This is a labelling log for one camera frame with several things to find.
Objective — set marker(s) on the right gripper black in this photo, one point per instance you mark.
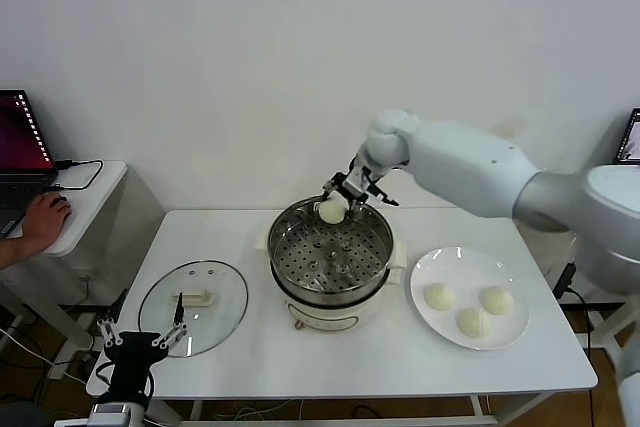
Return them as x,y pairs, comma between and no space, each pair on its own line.
362,182

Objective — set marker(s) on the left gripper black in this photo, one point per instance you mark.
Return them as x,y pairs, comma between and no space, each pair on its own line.
132,352

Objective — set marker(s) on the white steamed baozi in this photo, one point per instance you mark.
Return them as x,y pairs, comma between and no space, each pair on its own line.
475,323
496,300
440,296
332,209

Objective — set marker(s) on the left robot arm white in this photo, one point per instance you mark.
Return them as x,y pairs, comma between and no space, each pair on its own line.
120,414

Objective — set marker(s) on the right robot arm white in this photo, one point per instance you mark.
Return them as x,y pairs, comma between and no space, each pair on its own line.
465,172

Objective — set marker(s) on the stainless steel steamer basket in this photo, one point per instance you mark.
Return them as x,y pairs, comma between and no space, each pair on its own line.
330,267

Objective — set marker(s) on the person's bare hand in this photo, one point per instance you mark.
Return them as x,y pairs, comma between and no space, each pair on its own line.
45,222

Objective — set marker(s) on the white floor power strip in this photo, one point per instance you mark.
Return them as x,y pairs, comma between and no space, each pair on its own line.
65,369

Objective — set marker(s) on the white round plate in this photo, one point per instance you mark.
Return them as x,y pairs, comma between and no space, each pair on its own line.
450,262

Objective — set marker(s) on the cream electric cooker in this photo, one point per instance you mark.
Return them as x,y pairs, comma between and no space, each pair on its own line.
325,317

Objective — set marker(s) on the black laptop dark screen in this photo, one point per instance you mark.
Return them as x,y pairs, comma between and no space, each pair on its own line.
20,137

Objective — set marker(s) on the black power adapter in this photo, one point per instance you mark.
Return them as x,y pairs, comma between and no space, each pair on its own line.
565,279

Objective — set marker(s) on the black laptop pink screen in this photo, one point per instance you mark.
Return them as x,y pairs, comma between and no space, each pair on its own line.
631,139

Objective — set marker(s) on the white table leg frame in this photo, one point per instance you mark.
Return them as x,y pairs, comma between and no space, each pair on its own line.
196,409

